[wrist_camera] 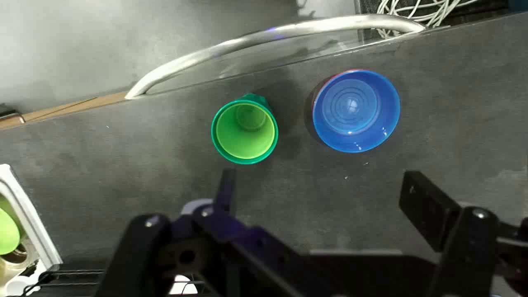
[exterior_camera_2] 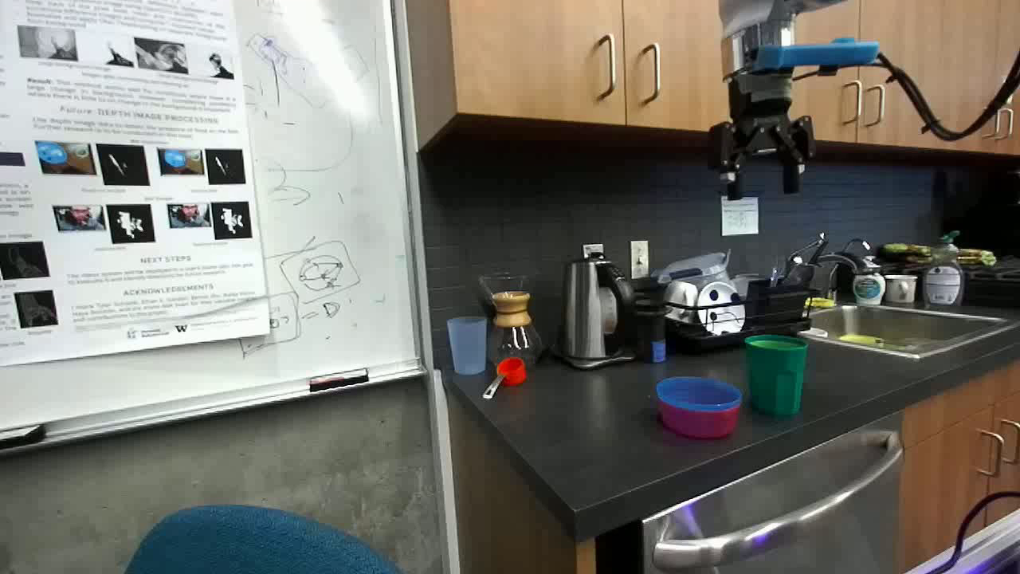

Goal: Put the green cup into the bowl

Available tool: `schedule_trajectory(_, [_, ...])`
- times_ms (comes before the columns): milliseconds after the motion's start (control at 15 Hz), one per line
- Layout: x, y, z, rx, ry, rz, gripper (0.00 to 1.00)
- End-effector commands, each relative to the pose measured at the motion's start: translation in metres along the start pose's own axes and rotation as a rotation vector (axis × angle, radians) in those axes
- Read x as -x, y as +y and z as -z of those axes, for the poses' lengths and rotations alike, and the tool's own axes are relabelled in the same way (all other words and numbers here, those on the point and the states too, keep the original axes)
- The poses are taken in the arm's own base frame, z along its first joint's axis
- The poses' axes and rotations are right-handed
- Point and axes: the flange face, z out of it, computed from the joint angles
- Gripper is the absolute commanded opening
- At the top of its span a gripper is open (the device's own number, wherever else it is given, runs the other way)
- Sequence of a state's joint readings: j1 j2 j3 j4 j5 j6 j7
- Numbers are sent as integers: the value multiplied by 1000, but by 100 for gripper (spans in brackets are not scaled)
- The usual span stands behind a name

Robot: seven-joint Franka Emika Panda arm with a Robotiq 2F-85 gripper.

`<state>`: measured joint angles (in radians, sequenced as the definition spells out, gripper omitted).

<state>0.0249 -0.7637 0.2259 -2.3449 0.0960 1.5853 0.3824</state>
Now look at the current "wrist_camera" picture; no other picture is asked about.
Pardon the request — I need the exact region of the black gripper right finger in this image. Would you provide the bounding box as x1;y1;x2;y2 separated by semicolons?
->
400;170;528;297

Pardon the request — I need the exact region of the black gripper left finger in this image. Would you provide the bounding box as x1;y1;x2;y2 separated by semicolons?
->
96;170;309;297

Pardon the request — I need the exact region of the green plastic cup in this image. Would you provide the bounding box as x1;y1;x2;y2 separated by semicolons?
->
210;93;281;165

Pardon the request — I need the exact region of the blue bowl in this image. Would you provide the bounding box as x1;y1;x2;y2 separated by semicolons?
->
311;70;401;155

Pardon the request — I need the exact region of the grey cable sleeve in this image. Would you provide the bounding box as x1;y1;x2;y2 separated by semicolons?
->
124;13;428;101

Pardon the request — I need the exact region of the white cables bundle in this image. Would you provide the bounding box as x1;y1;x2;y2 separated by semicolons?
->
375;0;476;30

